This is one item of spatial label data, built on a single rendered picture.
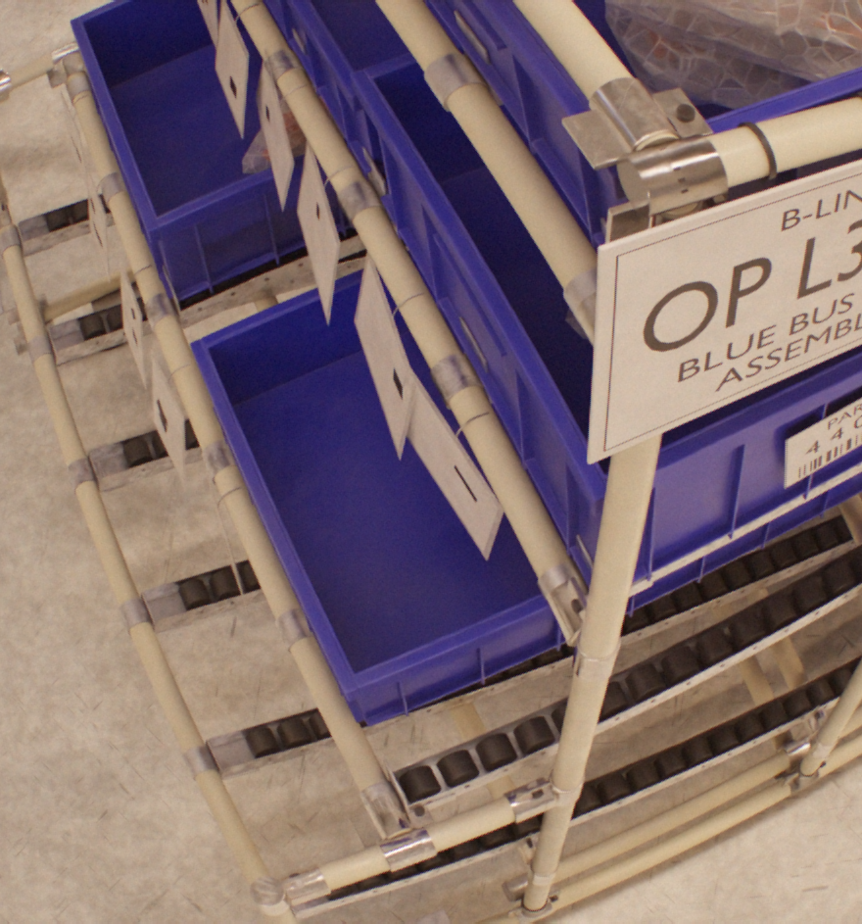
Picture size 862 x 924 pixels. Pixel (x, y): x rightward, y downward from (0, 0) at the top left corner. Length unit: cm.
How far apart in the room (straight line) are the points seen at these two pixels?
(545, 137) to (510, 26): 13
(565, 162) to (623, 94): 19
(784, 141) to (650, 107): 7
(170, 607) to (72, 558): 55
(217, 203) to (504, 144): 71
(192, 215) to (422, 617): 44
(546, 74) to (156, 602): 124
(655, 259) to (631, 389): 12
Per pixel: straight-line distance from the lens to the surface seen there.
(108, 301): 267
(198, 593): 206
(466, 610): 173
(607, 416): 100
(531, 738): 169
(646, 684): 171
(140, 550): 260
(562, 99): 94
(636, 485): 112
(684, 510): 132
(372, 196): 157
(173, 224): 179
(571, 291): 106
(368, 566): 175
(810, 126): 89
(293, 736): 200
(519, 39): 97
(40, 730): 252
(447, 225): 130
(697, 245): 90
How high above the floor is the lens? 233
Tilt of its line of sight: 63 degrees down
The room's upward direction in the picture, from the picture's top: 1 degrees counter-clockwise
